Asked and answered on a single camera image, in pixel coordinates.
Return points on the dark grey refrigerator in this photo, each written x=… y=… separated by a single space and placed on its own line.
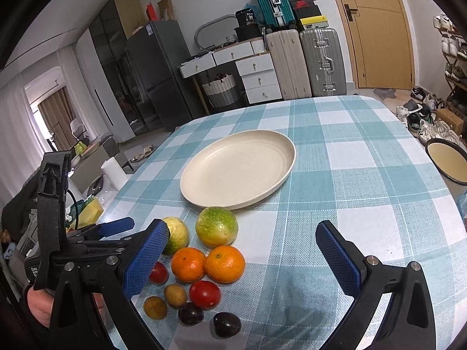
x=156 y=53

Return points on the wooden shoe rack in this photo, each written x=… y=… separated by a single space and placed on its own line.
x=453 y=49

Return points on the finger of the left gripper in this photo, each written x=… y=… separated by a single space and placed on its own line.
x=115 y=227

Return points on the small red tomato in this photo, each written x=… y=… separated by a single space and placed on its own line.
x=159 y=274

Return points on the brown longan fruit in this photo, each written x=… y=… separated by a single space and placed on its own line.
x=175 y=295
x=155 y=308

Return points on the orange mandarin left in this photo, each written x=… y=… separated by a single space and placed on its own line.
x=187 y=265

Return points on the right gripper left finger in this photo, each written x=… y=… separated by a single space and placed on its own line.
x=141 y=256

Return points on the silver aluminium suitcase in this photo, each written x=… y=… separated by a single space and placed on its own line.
x=324 y=61

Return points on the white drawer desk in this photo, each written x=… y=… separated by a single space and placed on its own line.
x=251 y=65

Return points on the wooden door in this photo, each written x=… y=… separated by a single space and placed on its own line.
x=379 y=43

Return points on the large red tomato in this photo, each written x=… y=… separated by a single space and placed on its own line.
x=205 y=294

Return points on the person's left hand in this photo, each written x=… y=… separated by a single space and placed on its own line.
x=40 y=303

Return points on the yellow bag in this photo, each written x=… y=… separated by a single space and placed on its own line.
x=91 y=213

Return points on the white paper towel roll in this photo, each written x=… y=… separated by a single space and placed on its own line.
x=115 y=173

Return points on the yellow-green citrus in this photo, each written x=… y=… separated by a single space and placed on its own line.
x=178 y=235
x=216 y=226

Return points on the orange mandarin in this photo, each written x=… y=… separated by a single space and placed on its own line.
x=225 y=264
x=187 y=265

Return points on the stacked shoe boxes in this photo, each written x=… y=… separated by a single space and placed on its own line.
x=308 y=15

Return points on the beige ribbed suitcase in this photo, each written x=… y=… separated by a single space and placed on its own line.
x=290 y=64

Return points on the cream round plate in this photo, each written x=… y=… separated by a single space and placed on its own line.
x=238 y=170

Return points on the black rimmed round tray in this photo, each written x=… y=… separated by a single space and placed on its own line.
x=449 y=159

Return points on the dark plum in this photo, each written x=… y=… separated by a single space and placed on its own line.
x=226 y=324
x=190 y=315

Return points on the woven laundry basket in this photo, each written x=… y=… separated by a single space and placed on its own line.
x=222 y=91

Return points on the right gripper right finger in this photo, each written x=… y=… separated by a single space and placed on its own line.
x=343 y=257

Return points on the checkered teal tablecloth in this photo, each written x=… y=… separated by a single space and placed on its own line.
x=356 y=166

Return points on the orange mandarin right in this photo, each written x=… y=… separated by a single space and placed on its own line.
x=225 y=264

